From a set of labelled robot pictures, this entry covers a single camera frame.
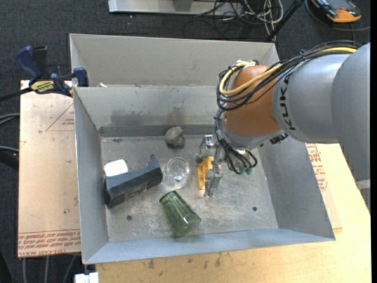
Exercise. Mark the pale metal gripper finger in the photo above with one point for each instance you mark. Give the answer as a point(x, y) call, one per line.
point(212, 179)
point(208, 141)

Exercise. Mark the yellow ridged block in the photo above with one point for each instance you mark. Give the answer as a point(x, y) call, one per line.
point(203, 172)

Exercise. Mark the grey metal bin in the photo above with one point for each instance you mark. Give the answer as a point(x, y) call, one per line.
point(241, 214)

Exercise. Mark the green glass cup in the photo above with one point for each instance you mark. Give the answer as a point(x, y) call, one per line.
point(179, 214)

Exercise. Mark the dark blue-black box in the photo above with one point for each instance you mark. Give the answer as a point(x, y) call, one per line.
point(132, 183)

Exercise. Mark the white sponge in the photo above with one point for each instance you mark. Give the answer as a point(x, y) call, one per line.
point(115, 167)

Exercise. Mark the brown cardboard board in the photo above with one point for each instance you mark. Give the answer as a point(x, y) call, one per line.
point(47, 169)

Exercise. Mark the black cylinder on white bracket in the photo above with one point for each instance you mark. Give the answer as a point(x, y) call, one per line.
point(278, 138)

